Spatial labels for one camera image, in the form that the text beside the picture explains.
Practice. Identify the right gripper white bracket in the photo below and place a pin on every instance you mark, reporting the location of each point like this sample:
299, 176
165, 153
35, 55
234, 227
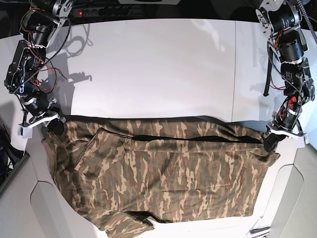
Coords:
41, 112

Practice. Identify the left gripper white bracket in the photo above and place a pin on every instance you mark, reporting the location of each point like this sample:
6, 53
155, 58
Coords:
288, 126

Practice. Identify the camouflage T-shirt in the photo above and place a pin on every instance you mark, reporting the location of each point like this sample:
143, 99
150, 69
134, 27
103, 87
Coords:
119, 174

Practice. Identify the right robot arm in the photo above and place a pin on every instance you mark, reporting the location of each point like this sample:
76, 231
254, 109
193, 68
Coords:
39, 25

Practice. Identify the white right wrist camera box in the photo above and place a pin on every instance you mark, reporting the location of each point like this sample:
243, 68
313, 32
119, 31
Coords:
25, 132

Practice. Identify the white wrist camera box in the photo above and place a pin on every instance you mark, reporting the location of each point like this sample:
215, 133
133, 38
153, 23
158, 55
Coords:
25, 132
303, 141

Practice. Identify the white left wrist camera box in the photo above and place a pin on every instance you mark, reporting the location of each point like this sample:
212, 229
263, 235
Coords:
303, 141

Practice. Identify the black power strip red switch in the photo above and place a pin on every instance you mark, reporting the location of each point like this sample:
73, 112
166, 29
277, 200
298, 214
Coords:
107, 11

